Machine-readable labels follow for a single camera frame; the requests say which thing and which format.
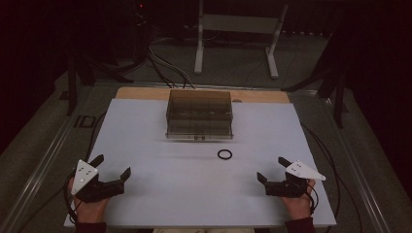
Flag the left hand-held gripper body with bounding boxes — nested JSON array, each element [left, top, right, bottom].
[[70, 159, 126, 204]]

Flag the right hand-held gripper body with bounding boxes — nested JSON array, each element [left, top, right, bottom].
[[263, 159, 326, 199]]

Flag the black rubber ring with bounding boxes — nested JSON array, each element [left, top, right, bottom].
[[217, 149, 233, 161]]

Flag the clear brown drawer box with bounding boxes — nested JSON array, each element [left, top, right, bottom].
[[165, 88, 235, 141]]

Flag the person's right hand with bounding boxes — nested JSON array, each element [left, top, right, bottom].
[[280, 178, 317, 221]]

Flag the person's left hand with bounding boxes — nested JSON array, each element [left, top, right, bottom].
[[66, 176, 111, 225]]

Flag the white table sheet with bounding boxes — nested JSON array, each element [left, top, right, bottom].
[[63, 98, 337, 229]]

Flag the wooden board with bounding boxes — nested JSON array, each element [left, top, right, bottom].
[[115, 86, 291, 105]]

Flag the black stand leg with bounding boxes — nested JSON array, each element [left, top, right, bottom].
[[66, 54, 98, 117], [280, 32, 351, 130]]

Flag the white metal stand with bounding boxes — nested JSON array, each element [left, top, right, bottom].
[[193, 0, 290, 80]]

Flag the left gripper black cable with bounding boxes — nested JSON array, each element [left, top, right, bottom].
[[16, 111, 108, 233]]

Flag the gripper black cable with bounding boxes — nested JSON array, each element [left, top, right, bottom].
[[16, 111, 108, 233], [300, 124, 363, 233]]

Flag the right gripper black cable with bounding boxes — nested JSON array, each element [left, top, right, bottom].
[[300, 124, 363, 233]]

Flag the bundle of floor cables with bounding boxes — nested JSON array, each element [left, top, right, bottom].
[[96, 38, 197, 90]]

